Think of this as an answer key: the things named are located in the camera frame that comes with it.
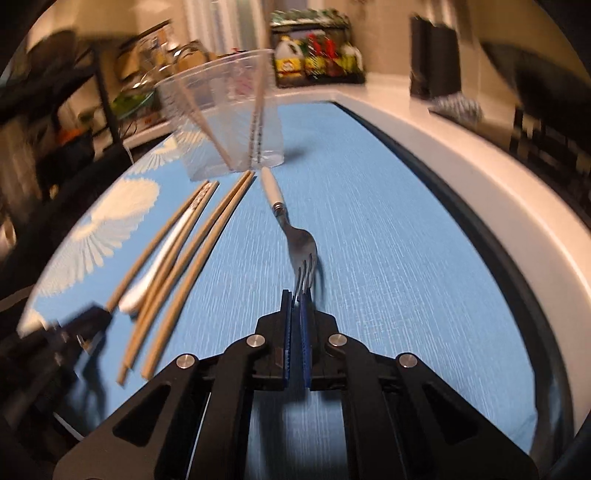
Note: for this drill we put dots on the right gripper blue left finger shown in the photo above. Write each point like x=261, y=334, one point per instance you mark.
x=286, y=306

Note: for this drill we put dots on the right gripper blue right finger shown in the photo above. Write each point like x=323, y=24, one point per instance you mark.
x=305, y=307

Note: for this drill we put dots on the metal fork white handle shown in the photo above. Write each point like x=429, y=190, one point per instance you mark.
x=301, y=245

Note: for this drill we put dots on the blue patterned table mat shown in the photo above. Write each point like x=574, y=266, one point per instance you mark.
x=191, y=418

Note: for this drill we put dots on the white ceramic spoon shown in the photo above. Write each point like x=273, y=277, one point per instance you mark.
x=132, y=299

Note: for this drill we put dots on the clear plastic utensil holder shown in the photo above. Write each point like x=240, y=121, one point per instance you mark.
x=223, y=89

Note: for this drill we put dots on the large cooking oil jug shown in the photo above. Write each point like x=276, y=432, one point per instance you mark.
x=289, y=61

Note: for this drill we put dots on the blue white dish cloth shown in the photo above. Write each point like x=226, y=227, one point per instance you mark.
x=459, y=107

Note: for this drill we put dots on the black condiment rack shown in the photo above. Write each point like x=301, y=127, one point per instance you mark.
x=325, y=37

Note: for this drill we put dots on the black electric kettle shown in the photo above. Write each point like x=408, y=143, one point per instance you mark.
x=435, y=60

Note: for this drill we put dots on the black shelving rack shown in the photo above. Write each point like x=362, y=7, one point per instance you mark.
x=29, y=100

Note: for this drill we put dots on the black wok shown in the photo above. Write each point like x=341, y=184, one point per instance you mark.
x=547, y=91

